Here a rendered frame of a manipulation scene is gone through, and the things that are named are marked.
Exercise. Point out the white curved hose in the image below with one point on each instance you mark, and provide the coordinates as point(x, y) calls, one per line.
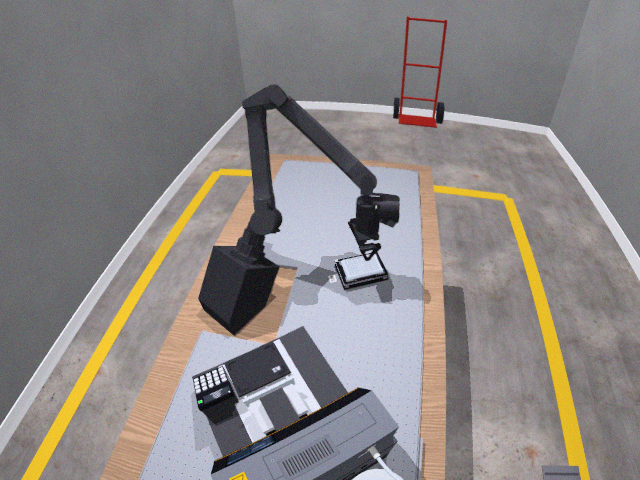
point(387, 469)

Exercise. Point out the black rectangular pad with white corner marks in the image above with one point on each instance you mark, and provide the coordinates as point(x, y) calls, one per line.
point(363, 280)

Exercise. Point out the white multi-well plate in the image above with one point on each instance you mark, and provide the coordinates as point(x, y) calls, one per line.
point(357, 267)

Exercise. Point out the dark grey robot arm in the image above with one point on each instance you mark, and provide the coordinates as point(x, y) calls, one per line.
point(265, 221)

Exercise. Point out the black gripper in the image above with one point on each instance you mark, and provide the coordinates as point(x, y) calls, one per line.
point(359, 228)

